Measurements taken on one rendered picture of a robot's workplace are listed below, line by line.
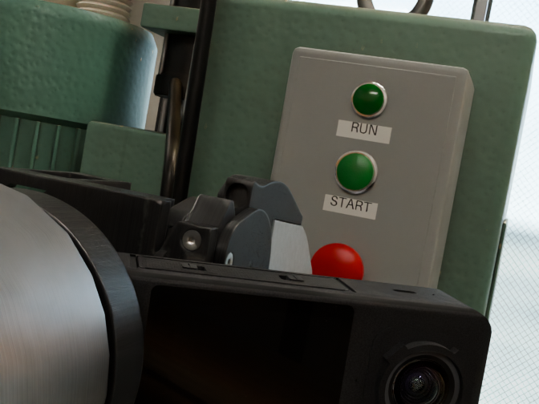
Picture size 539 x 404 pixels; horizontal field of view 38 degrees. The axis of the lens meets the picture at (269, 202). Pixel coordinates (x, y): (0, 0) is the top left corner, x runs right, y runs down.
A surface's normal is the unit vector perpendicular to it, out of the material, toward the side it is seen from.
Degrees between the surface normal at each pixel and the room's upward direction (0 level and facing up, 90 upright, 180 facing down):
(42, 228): 28
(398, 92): 90
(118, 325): 70
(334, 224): 90
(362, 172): 90
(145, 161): 90
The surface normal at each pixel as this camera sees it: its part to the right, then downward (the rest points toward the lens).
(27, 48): 0.01, 0.06
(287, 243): 0.94, 0.18
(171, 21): -0.30, 0.00
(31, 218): 0.60, -0.78
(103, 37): 0.61, 0.15
